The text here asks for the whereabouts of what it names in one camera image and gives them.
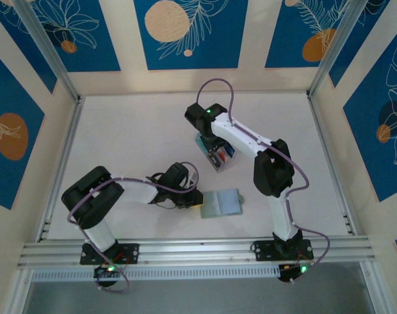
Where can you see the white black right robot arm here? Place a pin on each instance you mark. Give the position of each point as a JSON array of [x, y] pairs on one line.
[[237, 134]]

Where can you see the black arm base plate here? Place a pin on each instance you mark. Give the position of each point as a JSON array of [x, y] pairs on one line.
[[87, 256], [263, 250]]

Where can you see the black controller board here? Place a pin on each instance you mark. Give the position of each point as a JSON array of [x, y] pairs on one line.
[[103, 271], [289, 273]]

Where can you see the green leather card holder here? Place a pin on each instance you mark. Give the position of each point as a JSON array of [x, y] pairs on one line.
[[224, 202]]

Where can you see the aluminium table edge rail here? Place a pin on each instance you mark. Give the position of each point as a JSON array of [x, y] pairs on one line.
[[63, 163], [331, 163]]

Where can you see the blue floral wall panel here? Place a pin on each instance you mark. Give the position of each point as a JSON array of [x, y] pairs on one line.
[[8, 98], [96, 49], [365, 131], [28, 55], [283, 49], [365, 32], [217, 49]]

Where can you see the blue credit card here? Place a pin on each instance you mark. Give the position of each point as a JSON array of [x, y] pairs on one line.
[[231, 151]]

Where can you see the aluminium frame post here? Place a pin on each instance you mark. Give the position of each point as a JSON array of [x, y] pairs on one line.
[[336, 49], [50, 52]]

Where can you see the teal credit card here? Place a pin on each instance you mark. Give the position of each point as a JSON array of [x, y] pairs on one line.
[[201, 144]]

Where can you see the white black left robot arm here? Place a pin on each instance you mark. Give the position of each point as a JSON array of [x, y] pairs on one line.
[[139, 191]]

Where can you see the aluminium frame rail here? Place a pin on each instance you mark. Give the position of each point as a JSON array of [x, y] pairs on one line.
[[198, 252]]

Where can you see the clear acrylic card box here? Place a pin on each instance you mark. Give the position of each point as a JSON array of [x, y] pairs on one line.
[[233, 162]]

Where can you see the black credit card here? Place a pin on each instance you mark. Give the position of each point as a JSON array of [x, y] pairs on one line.
[[214, 159]]

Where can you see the red credit card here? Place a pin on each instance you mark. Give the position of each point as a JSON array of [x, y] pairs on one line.
[[222, 154]]

